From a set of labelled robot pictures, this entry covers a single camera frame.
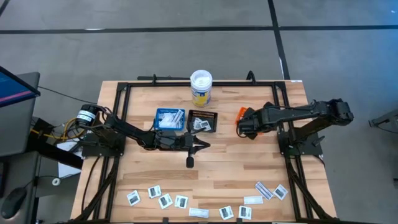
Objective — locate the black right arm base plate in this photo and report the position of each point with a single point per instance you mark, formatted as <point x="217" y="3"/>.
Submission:
<point x="308" y="149"/>

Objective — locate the plain white gauze packet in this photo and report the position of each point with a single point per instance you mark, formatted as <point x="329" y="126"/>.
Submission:
<point x="253" y="200"/>
<point x="199" y="212"/>

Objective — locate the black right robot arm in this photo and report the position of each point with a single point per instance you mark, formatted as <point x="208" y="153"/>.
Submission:
<point x="295" y="113"/>

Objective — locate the blue plastic basket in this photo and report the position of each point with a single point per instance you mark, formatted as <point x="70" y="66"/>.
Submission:
<point x="157" y="126"/>

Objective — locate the black plastic basket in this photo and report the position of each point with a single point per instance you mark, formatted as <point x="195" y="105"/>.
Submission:
<point x="211" y="115"/>

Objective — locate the black metal table frame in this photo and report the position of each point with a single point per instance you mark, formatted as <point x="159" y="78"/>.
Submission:
<point x="155" y="84"/>

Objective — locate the black-print first aid packet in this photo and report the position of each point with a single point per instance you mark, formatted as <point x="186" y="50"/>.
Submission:
<point x="205" y="125"/>
<point x="280" y="192"/>
<point x="226" y="212"/>
<point x="133" y="198"/>
<point x="181" y="201"/>
<point x="196" y="124"/>
<point x="245" y="212"/>
<point x="165" y="201"/>
<point x="154" y="191"/>

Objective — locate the black stand foot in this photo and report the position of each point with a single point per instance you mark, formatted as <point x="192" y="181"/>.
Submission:
<point x="385" y="119"/>

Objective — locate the disinfecting wipes canister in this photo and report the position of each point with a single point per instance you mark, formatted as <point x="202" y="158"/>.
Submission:
<point x="201" y="93"/>

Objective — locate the white paper sheet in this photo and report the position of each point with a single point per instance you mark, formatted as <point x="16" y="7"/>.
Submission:
<point x="66" y="169"/>

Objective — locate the white tape roll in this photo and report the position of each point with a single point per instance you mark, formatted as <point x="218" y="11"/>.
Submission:
<point x="53" y="181"/>

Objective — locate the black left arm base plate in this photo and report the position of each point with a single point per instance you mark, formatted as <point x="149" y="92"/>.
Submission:
<point x="93" y="152"/>

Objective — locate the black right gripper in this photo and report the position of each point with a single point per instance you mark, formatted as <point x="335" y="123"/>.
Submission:
<point x="252" y="126"/>

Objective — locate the monitor with purple screen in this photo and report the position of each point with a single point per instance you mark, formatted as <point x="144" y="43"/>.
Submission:
<point x="18" y="124"/>

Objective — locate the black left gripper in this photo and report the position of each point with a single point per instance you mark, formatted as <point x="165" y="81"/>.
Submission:
<point x="177" y="141"/>

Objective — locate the grey low desk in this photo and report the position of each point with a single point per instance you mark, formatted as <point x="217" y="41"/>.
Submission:
<point x="28" y="174"/>

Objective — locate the computer monitor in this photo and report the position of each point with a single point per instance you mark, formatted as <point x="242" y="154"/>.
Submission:
<point x="12" y="88"/>

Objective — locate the blue-striped bandage wrapper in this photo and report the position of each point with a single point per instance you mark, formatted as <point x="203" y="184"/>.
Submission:
<point x="161" y="117"/>
<point x="169" y="124"/>
<point x="178" y="115"/>
<point x="169" y="117"/>
<point x="263" y="190"/>

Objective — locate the black metal beam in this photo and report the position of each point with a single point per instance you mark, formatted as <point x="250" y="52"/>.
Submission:
<point x="56" y="154"/>

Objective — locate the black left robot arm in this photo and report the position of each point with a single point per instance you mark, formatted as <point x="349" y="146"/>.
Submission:
<point x="124" y="129"/>

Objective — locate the black computer mouse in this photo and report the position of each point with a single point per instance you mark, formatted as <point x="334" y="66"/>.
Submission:
<point x="14" y="200"/>

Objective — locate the orange plastic basket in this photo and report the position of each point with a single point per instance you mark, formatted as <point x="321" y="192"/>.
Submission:
<point x="241" y="112"/>

